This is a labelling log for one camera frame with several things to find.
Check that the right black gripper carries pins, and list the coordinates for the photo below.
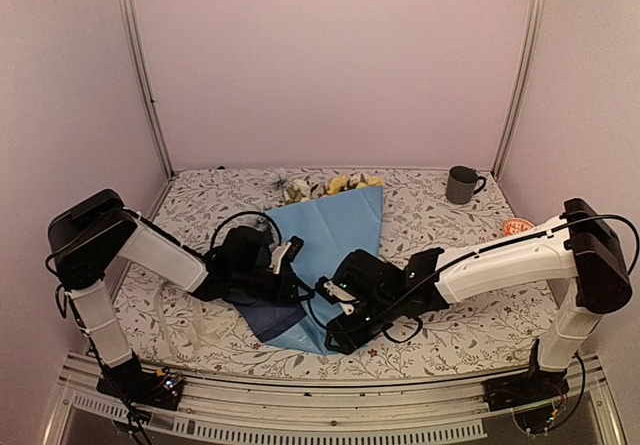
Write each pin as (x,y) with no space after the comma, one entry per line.
(348,338)

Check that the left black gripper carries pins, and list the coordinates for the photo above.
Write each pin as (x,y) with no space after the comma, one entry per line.
(284,289)

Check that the blue wrapping paper sheet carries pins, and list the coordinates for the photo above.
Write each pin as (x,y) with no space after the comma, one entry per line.
(331,227)

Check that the blue hydrangea stem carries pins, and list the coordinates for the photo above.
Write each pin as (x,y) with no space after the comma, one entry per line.
(279,179)

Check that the yellow flower stem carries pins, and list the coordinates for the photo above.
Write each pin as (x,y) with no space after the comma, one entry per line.
(347,183)

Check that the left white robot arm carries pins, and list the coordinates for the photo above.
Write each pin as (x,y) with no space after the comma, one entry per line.
(87,238)

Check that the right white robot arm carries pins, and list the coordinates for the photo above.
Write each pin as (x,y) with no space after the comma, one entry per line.
(578,245)

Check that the cream printed ribbon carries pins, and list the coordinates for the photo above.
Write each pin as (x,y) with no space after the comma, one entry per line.
(204,330)

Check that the floral patterned table mat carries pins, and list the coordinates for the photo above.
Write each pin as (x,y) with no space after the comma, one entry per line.
(491,331)

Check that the grey metal mug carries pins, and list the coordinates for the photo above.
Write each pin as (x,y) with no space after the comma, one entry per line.
(463,184)

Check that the orange patterned bowl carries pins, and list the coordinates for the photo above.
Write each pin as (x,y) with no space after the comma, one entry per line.
(515,226)

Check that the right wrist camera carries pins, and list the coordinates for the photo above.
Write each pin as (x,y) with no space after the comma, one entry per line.
(336,294)

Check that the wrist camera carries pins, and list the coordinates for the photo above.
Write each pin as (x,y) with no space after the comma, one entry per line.
(336,294)
(285,253)

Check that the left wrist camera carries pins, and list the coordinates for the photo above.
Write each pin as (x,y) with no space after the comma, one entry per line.
(285,253)

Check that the front aluminium rail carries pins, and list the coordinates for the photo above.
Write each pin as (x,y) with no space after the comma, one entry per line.
(223,408)

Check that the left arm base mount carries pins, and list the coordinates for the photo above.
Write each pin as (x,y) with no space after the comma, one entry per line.
(162,390)

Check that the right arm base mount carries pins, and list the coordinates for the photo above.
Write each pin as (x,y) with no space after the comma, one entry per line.
(534,397)

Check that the left aluminium frame post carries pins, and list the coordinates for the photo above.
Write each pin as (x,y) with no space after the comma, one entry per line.
(134,39)

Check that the aluminium frame post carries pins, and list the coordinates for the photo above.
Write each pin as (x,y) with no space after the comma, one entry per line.
(532,28)
(134,39)

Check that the right aluminium frame post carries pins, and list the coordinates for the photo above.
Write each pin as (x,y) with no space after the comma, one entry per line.
(532,28)

